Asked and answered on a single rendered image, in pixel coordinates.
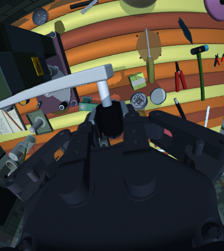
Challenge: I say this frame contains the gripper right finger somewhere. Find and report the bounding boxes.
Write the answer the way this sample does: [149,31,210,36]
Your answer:
[120,101,224,182]

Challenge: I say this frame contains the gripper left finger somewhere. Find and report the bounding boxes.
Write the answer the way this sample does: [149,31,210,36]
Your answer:
[3,109,97,203]

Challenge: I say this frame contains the grey lever with black knob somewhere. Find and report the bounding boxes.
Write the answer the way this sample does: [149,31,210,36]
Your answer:
[0,63,124,138]

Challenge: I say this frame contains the green tray plate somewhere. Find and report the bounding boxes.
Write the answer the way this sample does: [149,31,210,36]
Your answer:
[26,109,54,136]

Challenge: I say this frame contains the grey round swing nest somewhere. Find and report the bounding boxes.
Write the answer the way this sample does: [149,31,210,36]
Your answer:
[44,66,73,105]

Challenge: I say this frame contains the dark green press body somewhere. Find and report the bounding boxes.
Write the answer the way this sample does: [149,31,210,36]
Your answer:
[0,19,58,107]

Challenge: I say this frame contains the thin green rod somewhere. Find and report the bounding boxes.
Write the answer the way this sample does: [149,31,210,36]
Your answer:
[22,137,30,164]

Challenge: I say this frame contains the black pen with white tip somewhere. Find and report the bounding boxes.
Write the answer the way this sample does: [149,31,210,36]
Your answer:
[173,97,187,121]

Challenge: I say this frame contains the clear plastic tube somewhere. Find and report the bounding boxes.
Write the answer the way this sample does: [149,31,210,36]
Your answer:
[8,134,37,162]

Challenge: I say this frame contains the white ruler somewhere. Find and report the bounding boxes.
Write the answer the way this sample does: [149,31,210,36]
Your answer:
[203,106,211,128]

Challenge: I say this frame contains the grey short tube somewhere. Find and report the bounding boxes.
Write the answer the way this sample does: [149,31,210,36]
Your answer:
[5,159,20,177]

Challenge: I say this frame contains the grey round lid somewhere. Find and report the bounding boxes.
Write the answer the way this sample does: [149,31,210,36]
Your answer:
[150,87,167,105]

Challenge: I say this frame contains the open white booklet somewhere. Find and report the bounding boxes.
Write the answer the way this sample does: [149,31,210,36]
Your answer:
[0,105,28,135]

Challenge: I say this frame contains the small grey block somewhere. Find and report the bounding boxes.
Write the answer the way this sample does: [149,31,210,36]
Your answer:
[98,137,111,148]

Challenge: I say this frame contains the dark black box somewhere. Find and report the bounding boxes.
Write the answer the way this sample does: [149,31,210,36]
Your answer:
[0,183,19,227]

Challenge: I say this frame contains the light green box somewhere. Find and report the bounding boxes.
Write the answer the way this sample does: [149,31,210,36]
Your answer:
[127,72,147,91]

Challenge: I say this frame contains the small red and blue cutters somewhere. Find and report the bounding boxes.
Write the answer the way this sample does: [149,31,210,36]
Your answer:
[213,52,224,68]

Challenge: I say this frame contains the dark blue feather-shaped blade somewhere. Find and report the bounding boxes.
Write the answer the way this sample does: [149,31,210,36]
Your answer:
[178,17,194,45]

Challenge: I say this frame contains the purple round disc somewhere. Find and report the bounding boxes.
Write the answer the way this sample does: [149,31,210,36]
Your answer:
[203,0,224,22]

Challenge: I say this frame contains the grey dome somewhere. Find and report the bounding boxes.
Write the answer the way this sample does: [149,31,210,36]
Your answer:
[121,0,158,9]

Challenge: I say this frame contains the grey round disc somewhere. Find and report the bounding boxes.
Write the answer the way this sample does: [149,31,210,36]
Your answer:
[31,7,49,26]

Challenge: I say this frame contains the grey steel ruler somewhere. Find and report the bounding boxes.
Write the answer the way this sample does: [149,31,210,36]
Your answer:
[80,0,99,15]

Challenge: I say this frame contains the black flat bar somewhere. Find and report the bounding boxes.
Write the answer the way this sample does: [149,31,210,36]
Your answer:
[69,0,94,10]

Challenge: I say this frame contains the grey tray post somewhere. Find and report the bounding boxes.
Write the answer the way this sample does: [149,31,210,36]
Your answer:
[29,118,45,134]

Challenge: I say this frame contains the red-handled pliers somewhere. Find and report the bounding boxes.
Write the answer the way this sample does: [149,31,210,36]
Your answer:
[174,61,188,92]

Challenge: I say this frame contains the green-handled black hammer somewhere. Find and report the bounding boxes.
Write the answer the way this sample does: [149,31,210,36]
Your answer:
[190,44,210,102]

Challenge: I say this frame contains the teal bracket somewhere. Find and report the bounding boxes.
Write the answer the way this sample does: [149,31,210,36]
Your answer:
[78,96,99,112]

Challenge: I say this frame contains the green-handled screwdriver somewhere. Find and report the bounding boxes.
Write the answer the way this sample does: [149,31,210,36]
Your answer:
[144,28,155,84]

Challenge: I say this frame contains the purple base plate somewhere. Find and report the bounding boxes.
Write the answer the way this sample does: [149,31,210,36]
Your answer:
[35,31,81,114]

